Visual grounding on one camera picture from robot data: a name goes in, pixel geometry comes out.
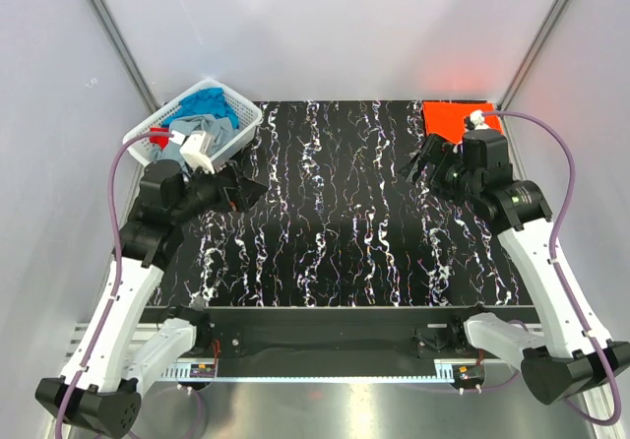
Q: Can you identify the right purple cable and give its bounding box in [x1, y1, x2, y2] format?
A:
[479, 110, 622, 427]

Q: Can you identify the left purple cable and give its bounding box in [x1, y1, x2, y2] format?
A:
[53, 131, 174, 439]

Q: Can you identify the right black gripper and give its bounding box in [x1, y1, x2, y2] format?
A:
[397, 133, 480, 208]

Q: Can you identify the aluminium frame rail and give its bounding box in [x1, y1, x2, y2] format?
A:
[63, 323, 601, 386]

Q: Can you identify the black marble pattern mat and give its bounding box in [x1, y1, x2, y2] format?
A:
[150, 100, 530, 307]

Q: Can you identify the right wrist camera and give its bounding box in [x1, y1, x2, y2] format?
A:
[465, 109, 490, 132]

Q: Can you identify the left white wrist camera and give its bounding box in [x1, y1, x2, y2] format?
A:
[180, 131, 215, 174]

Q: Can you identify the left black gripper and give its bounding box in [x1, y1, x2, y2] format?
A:
[172, 158, 268, 224]

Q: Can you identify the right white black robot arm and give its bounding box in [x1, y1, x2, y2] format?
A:
[400, 129, 629, 405]

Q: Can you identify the white plastic laundry basket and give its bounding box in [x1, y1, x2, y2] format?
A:
[122, 79, 263, 168]

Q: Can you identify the folded orange t shirt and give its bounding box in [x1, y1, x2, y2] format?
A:
[422, 101, 495, 144]

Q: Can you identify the grey blue t shirt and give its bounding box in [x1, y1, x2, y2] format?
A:
[155, 114, 238, 175]

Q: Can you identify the red t shirt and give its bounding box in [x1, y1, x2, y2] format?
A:
[149, 126, 169, 150]

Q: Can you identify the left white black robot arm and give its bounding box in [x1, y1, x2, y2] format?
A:
[35, 159, 268, 438]

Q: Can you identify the purple cable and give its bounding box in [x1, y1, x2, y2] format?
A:
[479, 110, 622, 427]
[53, 131, 174, 439]

